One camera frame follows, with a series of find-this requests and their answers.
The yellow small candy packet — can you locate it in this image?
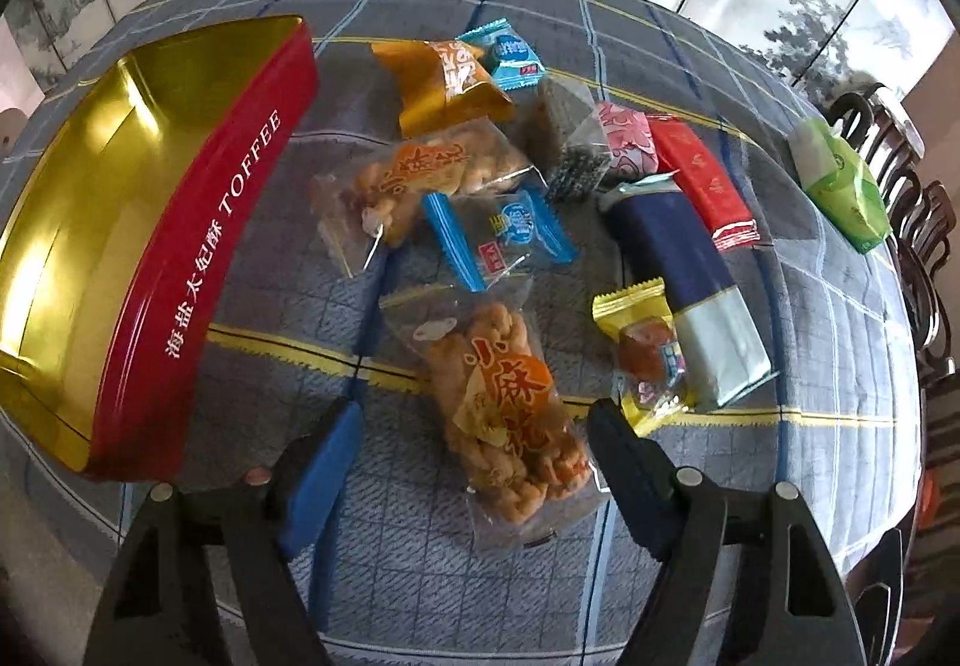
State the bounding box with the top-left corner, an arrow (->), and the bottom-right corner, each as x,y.
590,278 -> 688,437

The twisted dough snack bag front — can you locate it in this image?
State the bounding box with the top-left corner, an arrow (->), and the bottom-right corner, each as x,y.
379,273 -> 608,552

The twisted dough snack bag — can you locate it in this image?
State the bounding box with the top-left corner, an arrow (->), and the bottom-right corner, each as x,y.
309,117 -> 544,278
379,273 -> 608,552

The navy white long packet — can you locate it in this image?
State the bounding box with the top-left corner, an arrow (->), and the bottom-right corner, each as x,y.
597,173 -> 773,411

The red long snack packet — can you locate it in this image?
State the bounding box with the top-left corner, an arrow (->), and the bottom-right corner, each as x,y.
647,115 -> 760,251

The blue clear biscuit packet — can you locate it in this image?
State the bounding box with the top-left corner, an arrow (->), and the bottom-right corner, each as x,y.
421,185 -> 578,294

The pink patterned snack packet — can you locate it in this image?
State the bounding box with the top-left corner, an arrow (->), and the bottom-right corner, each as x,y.
597,102 -> 659,182

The dark seaweed snack packet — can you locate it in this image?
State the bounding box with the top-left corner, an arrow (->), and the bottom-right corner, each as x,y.
527,73 -> 612,201

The orange snack packet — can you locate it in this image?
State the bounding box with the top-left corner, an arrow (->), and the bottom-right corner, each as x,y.
371,40 -> 514,138

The light blue small packet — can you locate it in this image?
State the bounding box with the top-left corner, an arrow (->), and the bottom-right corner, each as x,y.
459,17 -> 547,92

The red gold toffee tin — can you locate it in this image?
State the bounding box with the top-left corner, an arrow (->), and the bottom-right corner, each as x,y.
2,14 -> 317,481

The green tissue pack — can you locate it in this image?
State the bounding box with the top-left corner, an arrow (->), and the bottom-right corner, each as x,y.
788,118 -> 892,253

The dark wooden chair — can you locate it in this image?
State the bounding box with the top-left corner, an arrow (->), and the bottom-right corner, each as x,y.
827,83 -> 957,390

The blue plaid tablecloth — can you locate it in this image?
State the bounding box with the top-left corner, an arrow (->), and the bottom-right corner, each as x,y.
2,0 -> 921,664

